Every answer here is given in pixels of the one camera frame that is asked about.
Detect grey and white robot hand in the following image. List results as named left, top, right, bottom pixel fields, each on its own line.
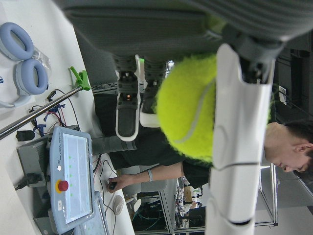
left=52, top=0, right=313, bottom=235

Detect yellow-green tennis ball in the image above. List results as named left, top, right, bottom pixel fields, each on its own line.
left=156, top=13, right=272, bottom=169

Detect green plastic clamp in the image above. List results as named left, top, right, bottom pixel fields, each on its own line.
left=68, top=66, right=92, bottom=92

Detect clear plastic bag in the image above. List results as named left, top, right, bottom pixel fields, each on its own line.
left=31, top=47, right=52, bottom=82

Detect person in black shirt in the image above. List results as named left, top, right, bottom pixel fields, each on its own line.
left=92, top=92, right=313, bottom=195

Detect light blue over-ear headphones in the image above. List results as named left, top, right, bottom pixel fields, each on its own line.
left=0, top=22, right=49, bottom=109

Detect shiny metal rod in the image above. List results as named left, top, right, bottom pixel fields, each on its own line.
left=0, top=87, right=83, bottom=141

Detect small black adapter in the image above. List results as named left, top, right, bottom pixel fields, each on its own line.
left=16, top=130, right=35, bottom=141

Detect blue-grey teach pendant with screen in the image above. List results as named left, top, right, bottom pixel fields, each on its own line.
left=45, top=125, right=96, bottom=235
left=72, top=190, right=111, bottom=235

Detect grey power supply box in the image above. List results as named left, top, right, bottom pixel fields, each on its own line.
left=16, top=136, right=53, bottom=189

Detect white computer mouse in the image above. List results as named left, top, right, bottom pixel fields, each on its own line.
left=111, top=194, right=125, bottom=216

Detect black power plug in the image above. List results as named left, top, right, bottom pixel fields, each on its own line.
left=14, top=172, right=47, bottom=191

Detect red and black wire bundle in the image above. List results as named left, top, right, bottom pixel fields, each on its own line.
left=29, top=88, right=80, bottom=132

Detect thin black cable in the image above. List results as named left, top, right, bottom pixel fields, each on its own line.
left=99, top=159, right=118, bottom=235

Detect metal frame rack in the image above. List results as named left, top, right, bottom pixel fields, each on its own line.
left=253, top=163, right=279, bottom=227

